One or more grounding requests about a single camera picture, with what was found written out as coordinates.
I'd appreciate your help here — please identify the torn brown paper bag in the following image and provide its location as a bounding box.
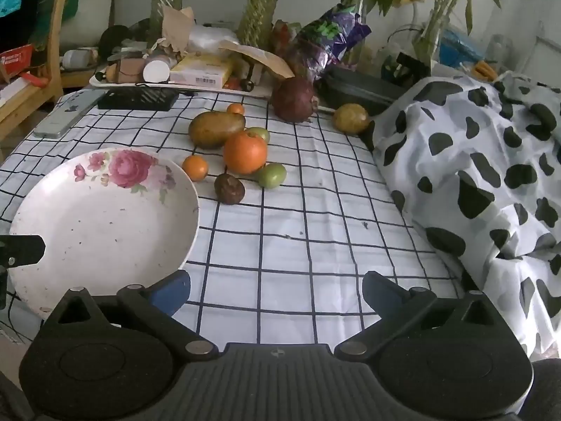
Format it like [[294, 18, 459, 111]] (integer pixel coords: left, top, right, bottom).
[[161, 6, 196, 52]]

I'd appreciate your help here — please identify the brown green mango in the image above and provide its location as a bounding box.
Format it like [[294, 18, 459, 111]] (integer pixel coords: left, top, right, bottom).
[[188, 111, 246, 150]]

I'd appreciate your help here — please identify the white tray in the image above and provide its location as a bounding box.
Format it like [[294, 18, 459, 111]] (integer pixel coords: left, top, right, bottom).
[[90, 72, 281, 98]]

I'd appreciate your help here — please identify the white jar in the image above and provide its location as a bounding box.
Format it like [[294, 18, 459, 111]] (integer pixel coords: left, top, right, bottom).
[[63, 48, 100, 69]]

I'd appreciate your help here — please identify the white cylinder container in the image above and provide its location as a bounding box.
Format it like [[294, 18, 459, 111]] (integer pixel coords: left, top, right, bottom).
[[144, 59, 171, 83]]

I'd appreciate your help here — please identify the braided plant trunk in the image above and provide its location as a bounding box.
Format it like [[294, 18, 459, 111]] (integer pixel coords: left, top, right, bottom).
[[150, 0, 177, 41], [237, 0, 282, 48]]

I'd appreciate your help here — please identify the dark red pomegranate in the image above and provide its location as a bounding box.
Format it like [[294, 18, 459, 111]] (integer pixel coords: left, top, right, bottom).
[[272, 76, 320, 123]]

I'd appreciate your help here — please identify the brown envelope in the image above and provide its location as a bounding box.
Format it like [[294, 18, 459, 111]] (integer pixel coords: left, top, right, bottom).
[[219, 40, 295, 80]]

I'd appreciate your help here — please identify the red packet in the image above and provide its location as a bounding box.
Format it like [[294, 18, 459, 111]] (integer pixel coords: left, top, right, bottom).
[[272, 21, 303, 54]]

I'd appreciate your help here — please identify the clear plastic bag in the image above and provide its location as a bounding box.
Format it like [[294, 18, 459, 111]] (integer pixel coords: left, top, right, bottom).
[[188, 24, 240, 52]]

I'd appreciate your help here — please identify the white floral plate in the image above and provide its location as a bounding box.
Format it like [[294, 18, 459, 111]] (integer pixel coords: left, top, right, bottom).
[[9, 148, 200, 321]]

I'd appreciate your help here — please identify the yellow round fruit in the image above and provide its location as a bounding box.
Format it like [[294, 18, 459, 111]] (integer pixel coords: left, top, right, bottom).
[[334, 103, 371, 136]]

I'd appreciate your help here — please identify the cow print blanket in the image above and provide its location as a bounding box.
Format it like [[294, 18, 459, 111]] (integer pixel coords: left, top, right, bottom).
[[372, 70, 561, 360]]

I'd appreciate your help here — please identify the dark brown round fruit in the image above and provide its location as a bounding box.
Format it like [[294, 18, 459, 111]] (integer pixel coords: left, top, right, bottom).
[[214, 174, 245, 205]]

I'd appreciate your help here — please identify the black round object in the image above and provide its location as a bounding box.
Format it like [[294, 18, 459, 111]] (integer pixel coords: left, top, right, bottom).
[[99, 25, 131, 60]]

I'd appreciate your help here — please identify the bamboo plant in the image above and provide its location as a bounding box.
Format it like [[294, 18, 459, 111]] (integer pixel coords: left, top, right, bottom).
[[410, 0, 527, 67]]

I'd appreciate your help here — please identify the wooden chair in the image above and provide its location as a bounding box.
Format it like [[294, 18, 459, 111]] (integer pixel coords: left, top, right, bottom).
[[0, 0, 90, 145]]

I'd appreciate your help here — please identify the yellow box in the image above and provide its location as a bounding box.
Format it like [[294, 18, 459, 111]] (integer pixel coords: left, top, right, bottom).
[[170, 55, 235, 88]]

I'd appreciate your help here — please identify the red box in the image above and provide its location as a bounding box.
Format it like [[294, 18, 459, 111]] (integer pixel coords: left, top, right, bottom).
[[0, 44, 34, 82]]

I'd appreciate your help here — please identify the purple snack bag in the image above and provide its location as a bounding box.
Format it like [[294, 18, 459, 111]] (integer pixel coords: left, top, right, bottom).
[[298, 4, 371, 80]]

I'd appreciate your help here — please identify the black clip device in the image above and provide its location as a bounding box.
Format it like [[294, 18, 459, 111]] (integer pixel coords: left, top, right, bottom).
[[381, 52, 433, 82]]

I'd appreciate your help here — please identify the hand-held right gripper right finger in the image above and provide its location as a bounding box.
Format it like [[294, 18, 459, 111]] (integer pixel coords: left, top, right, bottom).
[[334, 270, 511, 362]]

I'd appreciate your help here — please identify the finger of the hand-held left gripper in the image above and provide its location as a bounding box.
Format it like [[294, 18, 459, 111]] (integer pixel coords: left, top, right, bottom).
[[0, 234, 47, 269]]

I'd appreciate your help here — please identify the reddish green jujube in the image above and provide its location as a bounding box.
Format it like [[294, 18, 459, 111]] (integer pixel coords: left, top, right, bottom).
[[246, 126, 271, 145]]

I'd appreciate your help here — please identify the orange snack pack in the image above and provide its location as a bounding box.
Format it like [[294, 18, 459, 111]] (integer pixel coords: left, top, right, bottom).
[[472, 61, 497, 80]]

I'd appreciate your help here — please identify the large orange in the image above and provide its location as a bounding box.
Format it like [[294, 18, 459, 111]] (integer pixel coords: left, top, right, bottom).
[[223, 132, 268, 175]]

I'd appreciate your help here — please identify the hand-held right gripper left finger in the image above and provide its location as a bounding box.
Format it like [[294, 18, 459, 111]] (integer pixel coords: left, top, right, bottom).
[[41, 269, 220, 362]]

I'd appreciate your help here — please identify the white plant pot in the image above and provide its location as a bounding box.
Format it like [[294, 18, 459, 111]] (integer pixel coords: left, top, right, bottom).
[[60, 0, 115, 49]]

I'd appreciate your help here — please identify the black grid tray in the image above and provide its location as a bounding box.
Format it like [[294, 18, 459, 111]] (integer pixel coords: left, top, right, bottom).
[[97, 88, 180, 112]]

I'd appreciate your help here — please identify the black zip case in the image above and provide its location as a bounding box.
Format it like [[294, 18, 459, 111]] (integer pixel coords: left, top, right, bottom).
[[322, 67, 406, 117]]

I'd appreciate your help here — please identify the blue plastic bag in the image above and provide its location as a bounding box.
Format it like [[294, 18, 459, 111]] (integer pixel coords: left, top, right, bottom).
[[438, 30, 483, 65]]

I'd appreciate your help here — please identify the grey flat device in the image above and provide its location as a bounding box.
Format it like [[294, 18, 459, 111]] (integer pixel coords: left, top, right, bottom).
[[34, 90, 104, 138]]

